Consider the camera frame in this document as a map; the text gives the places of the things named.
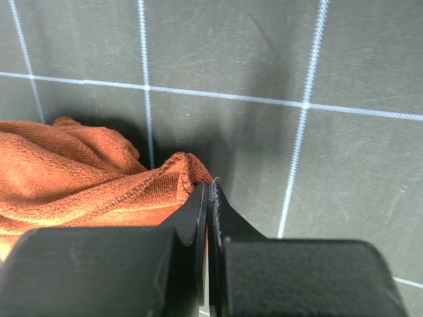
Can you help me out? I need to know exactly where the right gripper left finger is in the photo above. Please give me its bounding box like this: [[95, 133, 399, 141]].
[[1, 183, 208, 316]]

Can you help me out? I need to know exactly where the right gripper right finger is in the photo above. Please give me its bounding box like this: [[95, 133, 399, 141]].
[[207, 184, 407, 316]]

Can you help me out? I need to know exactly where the brown towel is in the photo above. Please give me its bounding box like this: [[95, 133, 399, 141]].
[[1, 117, 212, 260]]

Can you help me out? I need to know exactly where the black grid mat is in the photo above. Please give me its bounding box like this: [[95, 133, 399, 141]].
[[1, 1, 422, 316]]

